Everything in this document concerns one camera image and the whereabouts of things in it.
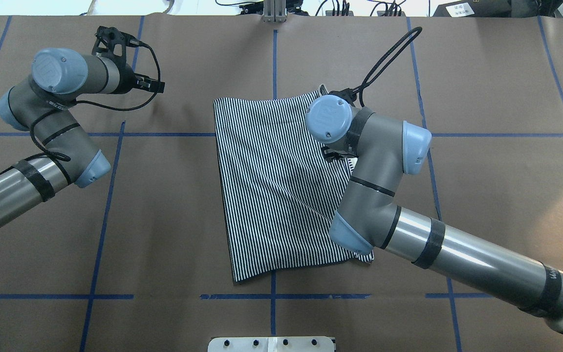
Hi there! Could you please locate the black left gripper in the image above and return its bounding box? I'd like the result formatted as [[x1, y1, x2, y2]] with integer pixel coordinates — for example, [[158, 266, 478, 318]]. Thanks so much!
[[91, 26, 166, 94]]

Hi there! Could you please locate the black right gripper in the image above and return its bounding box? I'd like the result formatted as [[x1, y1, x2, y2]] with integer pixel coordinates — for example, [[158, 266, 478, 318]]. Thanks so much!
[[322, 145, 357, 163]]

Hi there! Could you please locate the navy white striped polo shirt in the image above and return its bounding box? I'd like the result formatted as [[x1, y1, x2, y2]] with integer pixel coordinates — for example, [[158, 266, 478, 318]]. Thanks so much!
[[213, 85, 374, 283]]

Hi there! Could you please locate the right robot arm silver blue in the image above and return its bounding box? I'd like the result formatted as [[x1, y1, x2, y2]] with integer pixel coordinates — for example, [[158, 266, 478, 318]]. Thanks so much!
[[304, 94, 563, 334]]

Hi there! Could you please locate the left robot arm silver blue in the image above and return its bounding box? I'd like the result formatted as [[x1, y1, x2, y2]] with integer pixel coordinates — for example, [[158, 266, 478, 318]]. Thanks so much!
[[0, 26, 165, 228]]

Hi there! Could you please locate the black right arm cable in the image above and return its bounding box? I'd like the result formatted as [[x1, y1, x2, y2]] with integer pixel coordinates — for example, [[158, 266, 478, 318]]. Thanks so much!
[[329, 26, 423, 108]]

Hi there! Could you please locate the aluminium camera mast profile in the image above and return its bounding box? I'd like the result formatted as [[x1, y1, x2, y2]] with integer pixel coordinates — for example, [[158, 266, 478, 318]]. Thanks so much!
[[262, 0, 287, 23]]

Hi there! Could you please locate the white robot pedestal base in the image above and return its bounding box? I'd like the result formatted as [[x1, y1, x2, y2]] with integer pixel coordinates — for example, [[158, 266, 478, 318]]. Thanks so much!
[[207, 336, 337, 352]]

